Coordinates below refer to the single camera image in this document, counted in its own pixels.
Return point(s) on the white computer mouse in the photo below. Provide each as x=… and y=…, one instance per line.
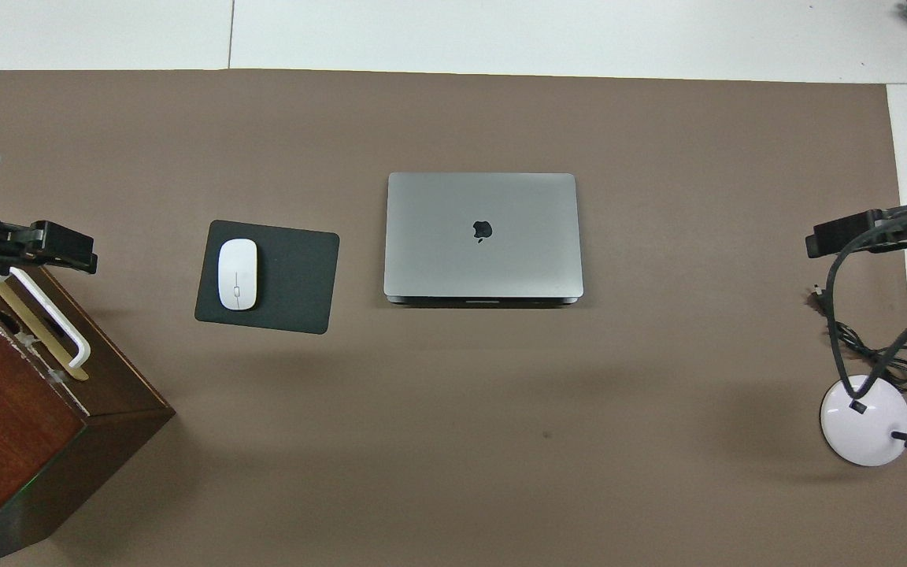
x=237, y=276

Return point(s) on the grey apple laptop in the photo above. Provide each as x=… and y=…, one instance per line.
x=438, y=244

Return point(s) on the white desk lamp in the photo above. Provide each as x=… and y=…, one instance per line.
x=867, y=429

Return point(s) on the brown table mat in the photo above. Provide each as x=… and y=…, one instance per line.
x=453, y=394

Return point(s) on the black mouse pad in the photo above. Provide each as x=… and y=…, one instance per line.
x=296, y=276

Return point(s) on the dark brown wooden box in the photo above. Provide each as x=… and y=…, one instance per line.
x=12, y=441

